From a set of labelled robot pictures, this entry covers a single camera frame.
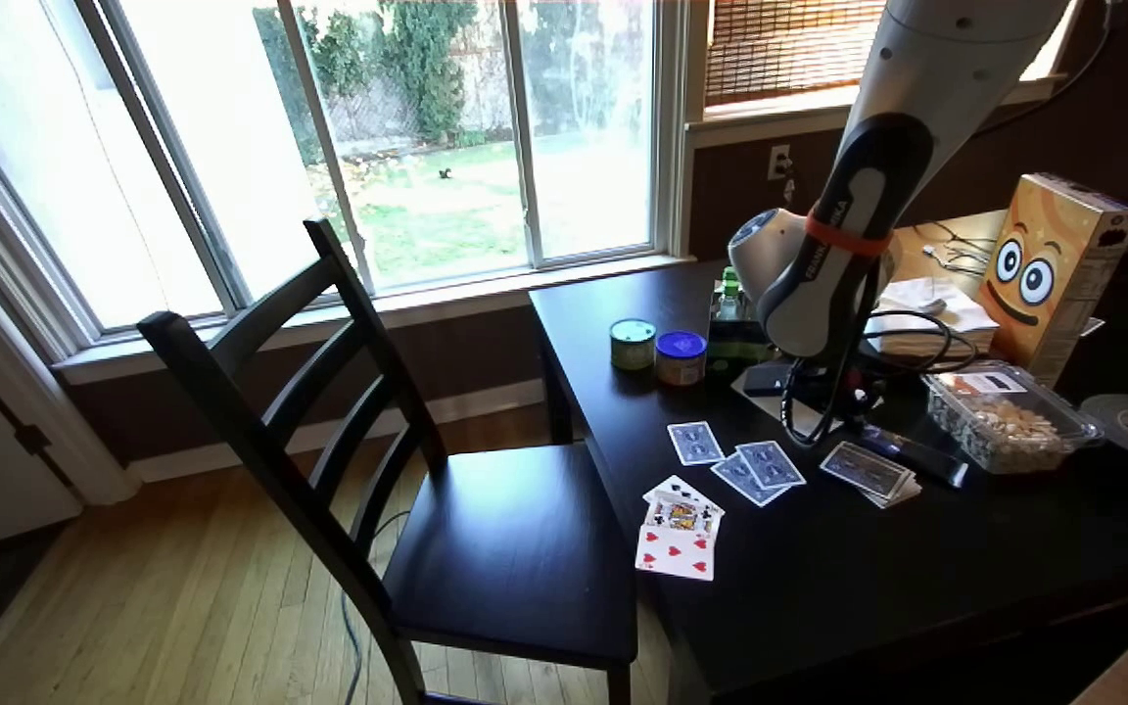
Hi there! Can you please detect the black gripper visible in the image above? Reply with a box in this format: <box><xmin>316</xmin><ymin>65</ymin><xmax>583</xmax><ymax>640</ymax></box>
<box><xmin>778</xmin><ymin>339</ymin><xmax>892</xmax><ymax>449</ymax></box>

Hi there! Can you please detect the blue and black snack packet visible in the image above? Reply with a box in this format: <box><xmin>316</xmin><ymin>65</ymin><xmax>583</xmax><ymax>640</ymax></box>
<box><xmin>852</xmin><ymin>420</ymin><xmax>973</xmax><ymax>488</ymax></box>

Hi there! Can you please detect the clear plastic food box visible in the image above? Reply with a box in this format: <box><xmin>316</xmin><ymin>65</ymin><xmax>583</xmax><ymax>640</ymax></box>
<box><xmin>919</xmin><ymin>356</ymin><xmax>1096</xmax><ymax>479</ymax></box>

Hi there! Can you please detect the cereal box with cartoon face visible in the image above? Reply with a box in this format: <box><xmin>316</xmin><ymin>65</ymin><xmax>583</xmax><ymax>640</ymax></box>
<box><xmin>977</xmin><ymin>170</ymin><xmax>1128</xmax><ymax>389</ymax></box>

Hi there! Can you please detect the blue backed card deck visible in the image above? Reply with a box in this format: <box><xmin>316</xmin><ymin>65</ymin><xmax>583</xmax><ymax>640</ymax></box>
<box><xmin>815</xmin><ymin>437</ymin><xmax>927</xmax><ymax>513</ymax></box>

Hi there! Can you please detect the blue backed playing card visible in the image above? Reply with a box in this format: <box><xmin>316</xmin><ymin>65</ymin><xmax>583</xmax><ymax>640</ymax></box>
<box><xmin>731</xmin><ymin>435</ymin><xmax>812</xmax><ymax>497</ymax></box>
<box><xmin>662</xmin><ymin>420</ymin><xmax>729</xmax><ymax>470</ymax></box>
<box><xmin>709</xmin><ymin>447</ymin><xmax>791</xmax><ymax>511</ymax></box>

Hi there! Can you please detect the white napkin stack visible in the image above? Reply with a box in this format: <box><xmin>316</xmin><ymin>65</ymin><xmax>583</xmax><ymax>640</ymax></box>
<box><xmin>870</xmin><ymin>274</ymin><xmax>1002</xmax><ymax>366</ymax></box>

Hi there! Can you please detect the blue lid jar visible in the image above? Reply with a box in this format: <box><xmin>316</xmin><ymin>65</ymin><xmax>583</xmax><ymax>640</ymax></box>
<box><xmin>656</xmin><ymin>326</ymin><xmax>712</xmax><ymax>392</ymax></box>

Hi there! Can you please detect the face up playing card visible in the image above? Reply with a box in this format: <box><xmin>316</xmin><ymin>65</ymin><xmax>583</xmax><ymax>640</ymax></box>
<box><xmin>639</xmin><ymin>470</ymin><xmax>729</xmax><ymax>522</ymax></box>
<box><xmin>639</xmin><ymin>495</ymin><xmax>725</xmax><ymax>539</ymax></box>
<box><xmin>630</xmin><ymin>522</ymin><xmax>722</xmax><ymax>585</ymax></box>

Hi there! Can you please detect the green lid jar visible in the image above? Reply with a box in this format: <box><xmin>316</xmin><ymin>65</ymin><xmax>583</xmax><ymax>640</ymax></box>
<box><xmin>609</xmin><ymin>315</ymin><xmax>662</xmax><ymax>379</ymax></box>

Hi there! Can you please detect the bamboo window blind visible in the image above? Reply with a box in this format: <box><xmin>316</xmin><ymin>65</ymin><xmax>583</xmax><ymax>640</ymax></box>
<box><xmin>701</xmin><ymin>0</ymin><xmax>892</xmax><ymax>110</ymax></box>

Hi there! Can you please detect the dark wooden chair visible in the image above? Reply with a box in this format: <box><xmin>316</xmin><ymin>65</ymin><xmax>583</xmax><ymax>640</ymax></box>
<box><xmin>135</xmin><ymin>214</ymin><xmax>644</xmax><ymax>705</ymax></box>

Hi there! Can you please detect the white wall outlet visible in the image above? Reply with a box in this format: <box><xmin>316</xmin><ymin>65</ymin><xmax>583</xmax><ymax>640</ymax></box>
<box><xmin>765</xmin><ymin>136</ymin><xmax>803</xmax><ymax>187</ymax></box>

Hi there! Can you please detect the white window frame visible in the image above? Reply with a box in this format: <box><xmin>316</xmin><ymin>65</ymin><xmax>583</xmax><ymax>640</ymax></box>
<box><xmin>0</xmin><ymin>0</ymin><xmax>712</xmax><ymax>384</ymax></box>

